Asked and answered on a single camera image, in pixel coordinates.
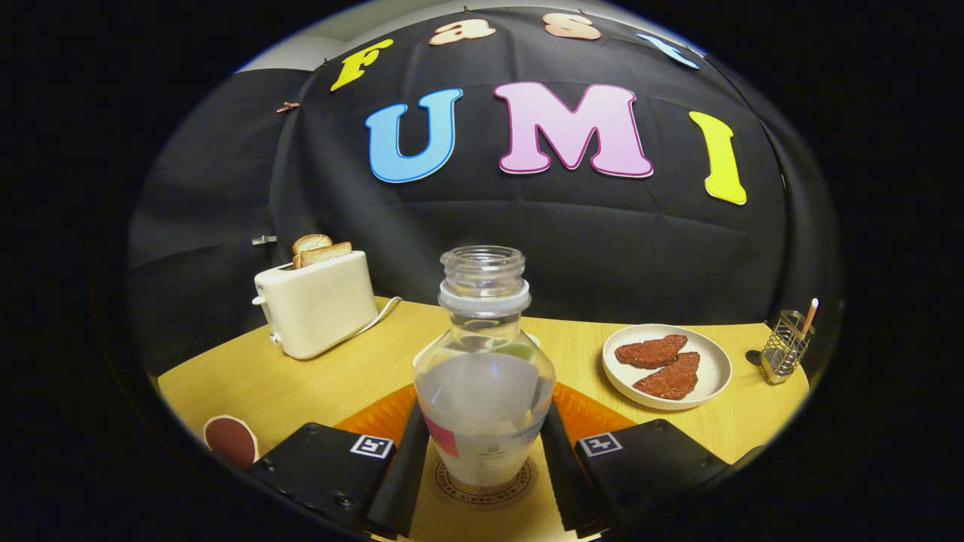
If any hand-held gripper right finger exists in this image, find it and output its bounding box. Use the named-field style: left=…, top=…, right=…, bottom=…
left=538, top=384, right=765, bottom=539

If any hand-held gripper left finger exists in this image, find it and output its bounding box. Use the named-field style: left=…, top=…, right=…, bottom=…
left=245, top=384, right=432, bottom=539

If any round cork coaster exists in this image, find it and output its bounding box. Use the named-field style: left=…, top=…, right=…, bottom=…
left=433, top=455, right=534, bottom=507

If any clear plastic juice bottle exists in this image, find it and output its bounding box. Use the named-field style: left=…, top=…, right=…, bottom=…
left=413, top=245, right=557, bottom=488

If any cream cup with wooden handle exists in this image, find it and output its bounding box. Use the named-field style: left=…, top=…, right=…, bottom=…
left=202, top=415, right=260, bottom=469

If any wooden table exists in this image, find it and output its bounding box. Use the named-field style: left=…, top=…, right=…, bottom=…
left=157, top=296, right=810, bottom=542

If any red-brown meat patty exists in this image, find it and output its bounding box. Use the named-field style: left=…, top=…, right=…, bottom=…
left=615, top=334, right=688, bottom=370
left=633, top=352, right=701, bottom=400

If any white round plate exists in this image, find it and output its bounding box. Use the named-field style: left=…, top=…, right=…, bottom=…
left=602, top=324, right=733, bottom=411

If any cream toaster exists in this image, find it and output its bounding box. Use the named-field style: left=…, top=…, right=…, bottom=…
left=252, top=251, right=379, bottom=361

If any toast slice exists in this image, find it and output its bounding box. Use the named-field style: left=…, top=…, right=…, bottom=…
left=295, top=242, right=353, bottom=269
left=292, top=234, right=333, bottom=268

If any white toaster cable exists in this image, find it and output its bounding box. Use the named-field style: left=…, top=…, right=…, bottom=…
left=343, top=297, right=404, bottom=343

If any wire mesh holder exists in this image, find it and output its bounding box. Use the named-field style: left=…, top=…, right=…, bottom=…
left=761, top=310, right=816, bottom=385

